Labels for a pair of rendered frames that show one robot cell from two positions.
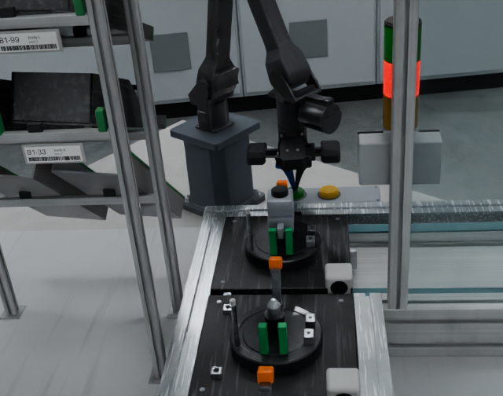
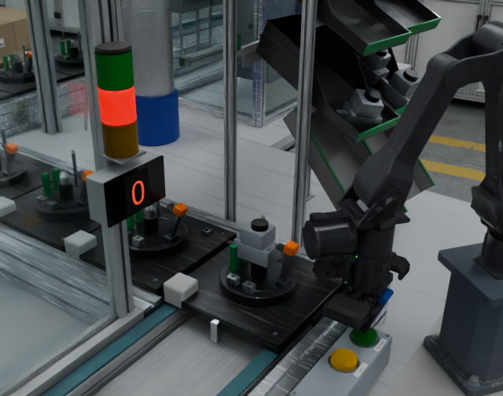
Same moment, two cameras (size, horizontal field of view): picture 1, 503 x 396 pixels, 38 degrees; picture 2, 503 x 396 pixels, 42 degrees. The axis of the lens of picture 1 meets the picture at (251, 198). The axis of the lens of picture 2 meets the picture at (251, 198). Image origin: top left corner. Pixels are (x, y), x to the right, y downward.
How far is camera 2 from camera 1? 1.79 m
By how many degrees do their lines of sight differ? 97
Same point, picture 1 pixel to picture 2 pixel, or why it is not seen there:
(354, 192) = (328, 383)
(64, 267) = (413, 243)
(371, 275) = (199, 353)
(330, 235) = (251, 316)
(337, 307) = (150, 275)
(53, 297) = not seen: hidden behind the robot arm
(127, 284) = not seen: hidden behind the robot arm
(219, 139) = (452, 256)
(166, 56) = not seen: outside the picture
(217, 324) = (199, 226)
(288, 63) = (366, 166)
